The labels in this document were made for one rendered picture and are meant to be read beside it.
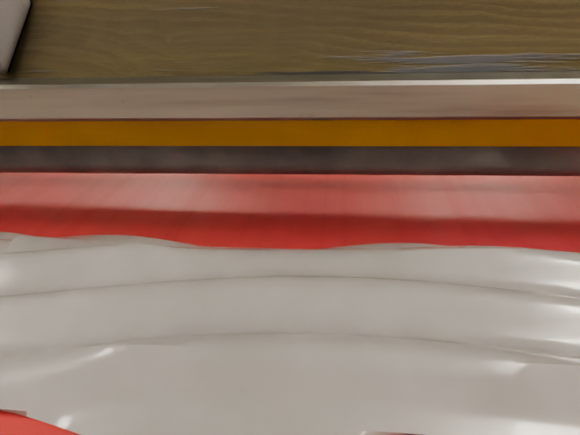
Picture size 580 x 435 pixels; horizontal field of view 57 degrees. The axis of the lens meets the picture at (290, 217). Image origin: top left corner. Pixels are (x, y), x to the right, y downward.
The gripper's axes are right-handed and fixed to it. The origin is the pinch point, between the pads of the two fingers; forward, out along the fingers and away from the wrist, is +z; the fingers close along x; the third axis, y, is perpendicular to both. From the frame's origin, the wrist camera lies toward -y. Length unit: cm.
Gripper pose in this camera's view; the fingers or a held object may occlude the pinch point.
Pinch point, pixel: (47, 20)
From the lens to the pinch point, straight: 19.3
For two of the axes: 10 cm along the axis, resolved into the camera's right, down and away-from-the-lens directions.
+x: -0.9, 4.1, -9.1
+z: 0.1, 9.1, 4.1
